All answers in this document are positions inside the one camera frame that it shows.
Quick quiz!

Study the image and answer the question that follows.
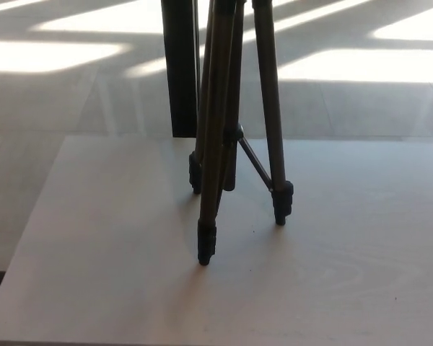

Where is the bronze tripod with black fittings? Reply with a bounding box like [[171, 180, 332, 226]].
[[188, 0, 295, 267]]

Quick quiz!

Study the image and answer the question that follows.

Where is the black upright post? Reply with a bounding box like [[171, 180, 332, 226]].
[[161, 0, 204, 139]]

